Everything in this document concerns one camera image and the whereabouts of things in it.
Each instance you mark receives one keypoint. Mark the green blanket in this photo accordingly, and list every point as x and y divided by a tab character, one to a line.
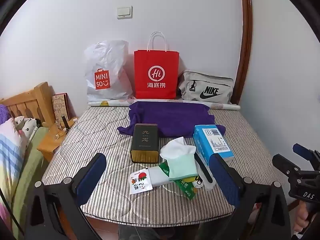
30	160

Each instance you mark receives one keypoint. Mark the white spotted plush toy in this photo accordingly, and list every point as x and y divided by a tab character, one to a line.
27	127

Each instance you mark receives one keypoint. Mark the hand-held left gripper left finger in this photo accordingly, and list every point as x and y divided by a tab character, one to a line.
92	173

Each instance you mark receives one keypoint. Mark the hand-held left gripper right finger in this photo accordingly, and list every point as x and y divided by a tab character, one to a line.
225	180

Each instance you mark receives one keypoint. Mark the person's right hand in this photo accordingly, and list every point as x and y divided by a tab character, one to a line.
301	217

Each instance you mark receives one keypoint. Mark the striped mattress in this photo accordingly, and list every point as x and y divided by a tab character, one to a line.
100	135

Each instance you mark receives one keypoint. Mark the patterned book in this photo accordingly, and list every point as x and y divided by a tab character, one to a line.
60	107

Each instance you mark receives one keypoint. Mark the dark green tea tin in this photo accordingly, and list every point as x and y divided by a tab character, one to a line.
145	142

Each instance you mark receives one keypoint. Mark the wooden nightstand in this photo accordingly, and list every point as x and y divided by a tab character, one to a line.
53	142

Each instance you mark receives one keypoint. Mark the brown wooden door frame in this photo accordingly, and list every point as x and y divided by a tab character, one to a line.
245	42

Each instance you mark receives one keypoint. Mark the rolled printed paper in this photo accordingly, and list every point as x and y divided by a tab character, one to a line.
225	106

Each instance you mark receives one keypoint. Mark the red paper bag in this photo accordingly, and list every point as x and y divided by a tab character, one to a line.
156	77

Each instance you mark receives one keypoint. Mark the green packet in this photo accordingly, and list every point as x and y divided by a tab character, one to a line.
186	190

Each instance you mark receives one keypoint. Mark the white tube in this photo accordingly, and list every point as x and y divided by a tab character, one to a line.
73	120

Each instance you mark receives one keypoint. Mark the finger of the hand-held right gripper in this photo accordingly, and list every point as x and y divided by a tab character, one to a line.
285	163
303	152

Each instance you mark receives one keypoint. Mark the purple fuzzy cushion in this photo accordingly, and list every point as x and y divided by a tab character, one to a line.
3	113

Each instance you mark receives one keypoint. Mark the white tissue pack orange print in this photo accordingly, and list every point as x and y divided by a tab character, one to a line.
142	182

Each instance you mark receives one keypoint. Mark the white plastic shopping bag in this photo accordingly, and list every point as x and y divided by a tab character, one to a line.
107	67

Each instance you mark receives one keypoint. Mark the blue tissue box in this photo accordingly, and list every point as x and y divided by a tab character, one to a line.
212	142

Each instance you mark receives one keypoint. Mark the purple cloth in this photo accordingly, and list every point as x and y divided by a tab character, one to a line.
172	120

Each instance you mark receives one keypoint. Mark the grey waist bag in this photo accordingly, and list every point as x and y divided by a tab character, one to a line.
207	87

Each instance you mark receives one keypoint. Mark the small black object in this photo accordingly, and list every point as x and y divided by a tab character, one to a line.
65	123

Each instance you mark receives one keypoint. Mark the wooden headboard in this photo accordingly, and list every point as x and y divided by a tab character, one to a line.
27	105

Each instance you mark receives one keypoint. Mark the white light switch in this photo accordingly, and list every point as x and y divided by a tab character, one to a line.
124	12

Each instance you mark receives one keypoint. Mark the plush toys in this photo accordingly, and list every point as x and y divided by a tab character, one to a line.
10	150

